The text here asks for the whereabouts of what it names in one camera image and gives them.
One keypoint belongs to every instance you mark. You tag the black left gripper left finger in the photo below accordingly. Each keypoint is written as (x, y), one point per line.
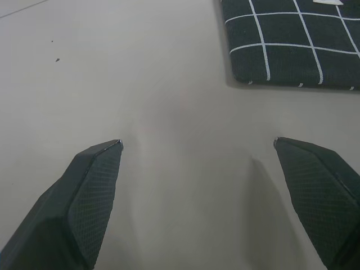
(70, 213)

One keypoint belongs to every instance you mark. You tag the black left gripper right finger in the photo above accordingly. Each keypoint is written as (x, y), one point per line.
(323, 202)

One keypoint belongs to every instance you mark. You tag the dark green checked folded cloth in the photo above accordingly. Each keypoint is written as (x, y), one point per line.
(292, 42)

